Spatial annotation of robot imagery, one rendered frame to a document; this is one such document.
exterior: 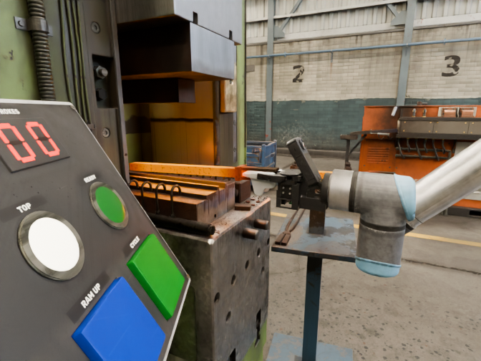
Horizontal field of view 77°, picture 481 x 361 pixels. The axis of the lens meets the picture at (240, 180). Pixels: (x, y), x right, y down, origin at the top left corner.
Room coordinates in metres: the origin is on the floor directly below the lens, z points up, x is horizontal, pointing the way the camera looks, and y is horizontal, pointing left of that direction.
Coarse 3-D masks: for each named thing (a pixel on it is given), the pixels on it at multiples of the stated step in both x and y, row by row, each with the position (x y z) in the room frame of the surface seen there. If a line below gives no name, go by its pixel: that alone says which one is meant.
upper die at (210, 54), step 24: (192, 24) 0.68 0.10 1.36; (120, 48) 0.75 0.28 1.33; (144, 48) 0.72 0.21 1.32; (168, 48) 0.69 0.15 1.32; (192, 48) 0.67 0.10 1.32; (216, 48) 0.76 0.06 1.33; (144, 72) 0.72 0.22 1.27; (168, 72) 0.70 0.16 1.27; (192, 72) 0.69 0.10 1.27; (216, 72) 0.76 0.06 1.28
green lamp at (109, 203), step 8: (96, 192) 0.31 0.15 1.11; (104, 192) 0.32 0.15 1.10; (112, 192) 0.33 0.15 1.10; (104, 200) 0.31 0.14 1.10; (112, 200) 0.32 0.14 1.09; (104, 208) 0.30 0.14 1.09; (112, 208) 0.31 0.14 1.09; (120, 208) 0.33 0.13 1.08; (112, 216) 0.30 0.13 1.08; (120, 216) 0.32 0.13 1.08
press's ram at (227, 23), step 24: (120, 0) 0.68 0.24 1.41; (144, 0) 0.65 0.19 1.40; (168, 0) 0.63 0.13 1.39; (192, 0) 0.68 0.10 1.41; (216, 0) 0.77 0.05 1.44; (240, 0) 0.88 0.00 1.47; (120, 24) 0.69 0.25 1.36; (144, 24) 0.69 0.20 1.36; (168, 24) 0.69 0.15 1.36; (216, 24) 0.77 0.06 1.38; (240, 24) 0.88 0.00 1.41
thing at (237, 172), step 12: (132, 168) 0.90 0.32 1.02; (144, 168) 0.88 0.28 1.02; (156, 168) 0.86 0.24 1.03; (168, 168) 0.84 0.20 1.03; (180, 168) 0.82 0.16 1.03; (192, 168) 0.80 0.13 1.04; (204, 168) 0.79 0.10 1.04; (216, 168) 0.77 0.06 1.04; (228, 168) 0.76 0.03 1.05; (240, 168) 0.74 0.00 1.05; (252, 168) 0.73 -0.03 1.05; (264, 168) 0.72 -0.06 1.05; (276, 168) 0.71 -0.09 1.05
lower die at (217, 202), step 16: (176, 176) 0.92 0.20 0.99; (144, 192) 0.77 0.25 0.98; (160, 192) 0.77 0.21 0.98; (176, 192) 0.75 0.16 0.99; (192, 192) 0.74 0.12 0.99; (208, 192) 0.74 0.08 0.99; (224, 192) 0.79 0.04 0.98; (160, 208) 0.71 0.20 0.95; (176, 208) 0.69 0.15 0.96; (192, 208) 0.67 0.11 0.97; (208, 208) 0.72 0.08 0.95; (224, 208) 0.79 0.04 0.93
